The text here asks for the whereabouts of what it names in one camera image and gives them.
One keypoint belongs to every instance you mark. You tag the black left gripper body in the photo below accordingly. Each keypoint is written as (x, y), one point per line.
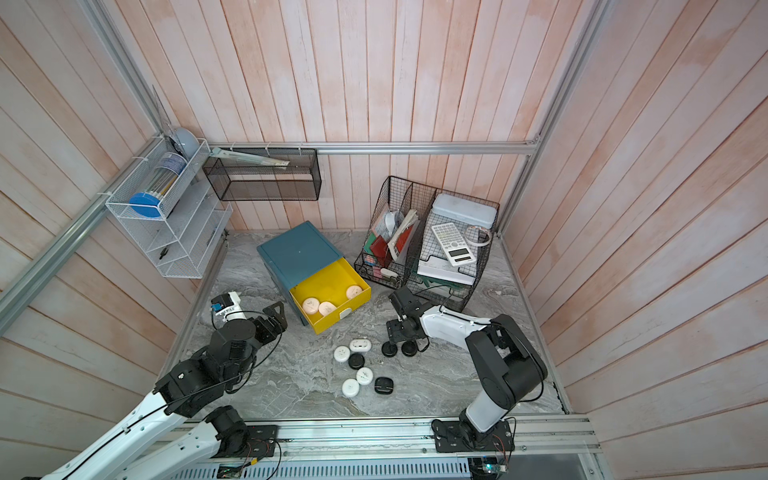
(264, 334)

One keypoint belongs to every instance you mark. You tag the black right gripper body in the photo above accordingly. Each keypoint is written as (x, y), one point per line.
(398, 329)

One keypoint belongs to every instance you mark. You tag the pink earphone case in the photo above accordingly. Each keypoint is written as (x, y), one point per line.
(353, 291)
(310, 306)
(325, 308)

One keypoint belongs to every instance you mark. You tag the yellow drawer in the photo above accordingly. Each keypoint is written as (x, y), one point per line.
(330, 284)

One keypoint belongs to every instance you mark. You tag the teal drawer cabinet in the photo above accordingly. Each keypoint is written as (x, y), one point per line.
(294, 256)

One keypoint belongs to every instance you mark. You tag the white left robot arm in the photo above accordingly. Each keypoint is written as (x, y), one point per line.
(218, 369)

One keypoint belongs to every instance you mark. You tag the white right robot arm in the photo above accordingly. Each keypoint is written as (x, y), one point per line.
(507, 366)

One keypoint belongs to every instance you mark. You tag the white oval earphone case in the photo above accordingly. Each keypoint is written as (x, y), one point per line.
(360, 345)

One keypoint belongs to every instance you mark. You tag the white round earphone case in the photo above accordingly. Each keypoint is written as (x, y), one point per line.
(364, 376)
(341, 354)
(350, 388)

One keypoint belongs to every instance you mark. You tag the red booklet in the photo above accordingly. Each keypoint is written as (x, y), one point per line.
(379, 249)

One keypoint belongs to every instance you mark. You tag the white calculator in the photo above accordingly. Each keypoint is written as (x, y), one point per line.
(453, 244)

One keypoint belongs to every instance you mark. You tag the white plastic box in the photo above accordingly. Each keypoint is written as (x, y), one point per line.
(464, 210)

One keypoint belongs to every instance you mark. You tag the blue capped clear tube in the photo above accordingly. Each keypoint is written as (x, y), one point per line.
(146, 202)

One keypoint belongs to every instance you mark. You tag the grey blue bowl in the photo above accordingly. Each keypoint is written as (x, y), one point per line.
(184, 142)

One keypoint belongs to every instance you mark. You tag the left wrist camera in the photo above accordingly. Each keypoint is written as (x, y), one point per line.
(227, 306)

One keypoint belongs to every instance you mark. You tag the black wire desk organizer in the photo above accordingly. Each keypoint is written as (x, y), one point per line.
(403, 217)

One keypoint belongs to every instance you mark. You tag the black mesh wall basket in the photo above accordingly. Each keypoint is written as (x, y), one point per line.
(264, 174)

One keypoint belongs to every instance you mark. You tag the white wire mesh shelf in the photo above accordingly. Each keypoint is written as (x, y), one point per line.
(181, 242)

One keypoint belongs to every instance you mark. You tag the aluminium frame rail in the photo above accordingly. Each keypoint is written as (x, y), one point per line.
(37, 274)

